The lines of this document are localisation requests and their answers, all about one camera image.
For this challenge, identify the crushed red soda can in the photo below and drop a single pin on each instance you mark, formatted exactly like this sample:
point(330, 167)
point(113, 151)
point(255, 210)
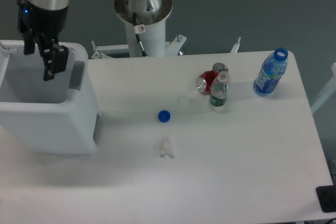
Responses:
point(204, 81)

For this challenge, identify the white frame post right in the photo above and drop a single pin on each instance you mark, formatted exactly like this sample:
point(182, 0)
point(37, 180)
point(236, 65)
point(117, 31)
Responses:
point(326, 92)

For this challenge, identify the clear green-label plastic bottle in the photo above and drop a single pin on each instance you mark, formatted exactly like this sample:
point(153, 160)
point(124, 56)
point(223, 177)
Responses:
point(219, 89)

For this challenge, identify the white trash bin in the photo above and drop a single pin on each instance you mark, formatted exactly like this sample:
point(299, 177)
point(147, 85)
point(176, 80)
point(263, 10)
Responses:
point(59, 116)

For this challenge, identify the black device at edge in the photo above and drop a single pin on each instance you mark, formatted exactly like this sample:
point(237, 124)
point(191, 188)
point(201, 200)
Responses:
point(326, 197)

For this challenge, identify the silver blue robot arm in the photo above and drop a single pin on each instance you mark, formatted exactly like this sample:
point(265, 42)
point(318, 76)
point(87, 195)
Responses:
point(137, 12)

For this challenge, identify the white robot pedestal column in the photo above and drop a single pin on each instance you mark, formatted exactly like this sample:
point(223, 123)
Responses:
point(152, 39)

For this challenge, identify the blue sports drink bottle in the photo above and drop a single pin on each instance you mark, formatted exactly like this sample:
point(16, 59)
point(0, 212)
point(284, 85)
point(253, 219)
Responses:
point(272, 69)

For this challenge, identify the blue bottle cap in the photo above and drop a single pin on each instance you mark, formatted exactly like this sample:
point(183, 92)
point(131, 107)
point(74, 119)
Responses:
point(164, 116)

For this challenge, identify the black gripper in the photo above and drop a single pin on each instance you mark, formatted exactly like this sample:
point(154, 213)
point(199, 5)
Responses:
point(47, 17)

